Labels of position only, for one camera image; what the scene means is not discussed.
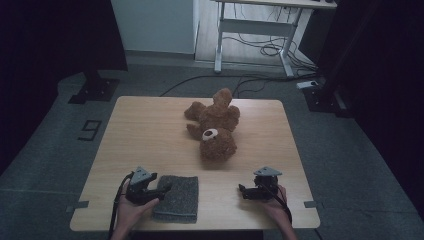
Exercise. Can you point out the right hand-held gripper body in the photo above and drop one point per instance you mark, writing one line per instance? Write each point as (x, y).
(266, 185)

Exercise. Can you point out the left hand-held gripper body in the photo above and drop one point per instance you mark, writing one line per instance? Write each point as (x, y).
(140, 176)

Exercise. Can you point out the grey fluffy cloth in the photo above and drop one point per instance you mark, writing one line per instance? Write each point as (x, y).
(178, 200)

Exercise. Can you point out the brown teddy bear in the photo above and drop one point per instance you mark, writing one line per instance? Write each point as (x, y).
(216, 133)

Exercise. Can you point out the person's right hand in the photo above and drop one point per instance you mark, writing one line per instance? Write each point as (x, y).
(278, 208)

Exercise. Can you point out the person's left hand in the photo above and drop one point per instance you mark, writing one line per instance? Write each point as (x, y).
(130, 213)

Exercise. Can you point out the grey tape strip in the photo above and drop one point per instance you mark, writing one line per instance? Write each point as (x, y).
(80, 205)
(311, 204)

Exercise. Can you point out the black stand base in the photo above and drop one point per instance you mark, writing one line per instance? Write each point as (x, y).
(96, 90)
(320, 100)

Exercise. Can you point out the white power strip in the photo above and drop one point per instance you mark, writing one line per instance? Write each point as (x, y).
(306, 84)

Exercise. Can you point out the dark curtain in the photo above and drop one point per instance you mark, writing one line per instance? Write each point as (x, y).
(50, 50)
(383, 83)

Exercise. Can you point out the white desk frame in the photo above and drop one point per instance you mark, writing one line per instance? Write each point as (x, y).
(253, 26)

